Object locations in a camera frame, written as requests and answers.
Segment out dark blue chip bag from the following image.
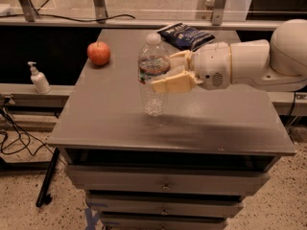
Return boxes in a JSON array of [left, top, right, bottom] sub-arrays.
[[157, 23, 215, 51]]

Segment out middle metal window post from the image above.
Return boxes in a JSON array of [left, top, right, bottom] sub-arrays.
[[93, 0, 108, 23]]

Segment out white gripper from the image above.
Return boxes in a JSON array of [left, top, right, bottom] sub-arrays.
[[150, 42, 230, 93]]

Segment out bottom grey drawer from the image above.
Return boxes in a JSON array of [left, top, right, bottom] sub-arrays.
[[101, 214, 226, 230]]

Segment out black stand leg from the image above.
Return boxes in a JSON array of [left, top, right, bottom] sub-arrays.
[[35, 148, 59, 208]]

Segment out white pump dispenser bottle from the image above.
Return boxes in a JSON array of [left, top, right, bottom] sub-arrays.
[[28, 61, 51, 94]]

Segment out right metal window post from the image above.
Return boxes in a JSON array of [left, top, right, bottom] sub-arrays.
[[211, 0, 226, 26]]

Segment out black floor cable bundle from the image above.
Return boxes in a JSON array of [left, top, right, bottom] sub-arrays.
[[0, 93, 60, 165]]

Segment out grey drawer cabinet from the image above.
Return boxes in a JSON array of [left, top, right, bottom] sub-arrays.
[[46, 28, 297, 230]]

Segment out left metal window post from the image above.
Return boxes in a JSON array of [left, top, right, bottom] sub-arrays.
[[18, 0, 36, 22]]

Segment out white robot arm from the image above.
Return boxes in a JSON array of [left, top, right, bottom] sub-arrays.
[[150, 19, 307, 93]]

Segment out top grey drawer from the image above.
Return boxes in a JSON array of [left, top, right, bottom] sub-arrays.
[[65, 165, 270, 196]]

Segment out black cable on ledge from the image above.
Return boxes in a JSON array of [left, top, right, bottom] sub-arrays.
[[0, 12, 136, 23]]

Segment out red apple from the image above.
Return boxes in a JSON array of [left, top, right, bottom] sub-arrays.
[[87, 41, 110, 66]]

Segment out middle grey drawer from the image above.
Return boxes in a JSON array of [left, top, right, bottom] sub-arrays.
[[85, 194, 244, 219]]

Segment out clear plastic water bottle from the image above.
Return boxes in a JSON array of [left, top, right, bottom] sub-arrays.
[[137, 33, 170, 116]]

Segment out metal window post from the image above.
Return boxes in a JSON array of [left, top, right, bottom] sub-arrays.
[[211, 0, 226, 26], [93, 0, 108, 23], [18, 0, 36, 22]]

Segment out grey drawer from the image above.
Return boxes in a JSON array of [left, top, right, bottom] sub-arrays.
[[65, 165, 270, 196], [85, 194, 244, 219], [101, 214, 226, 230]]

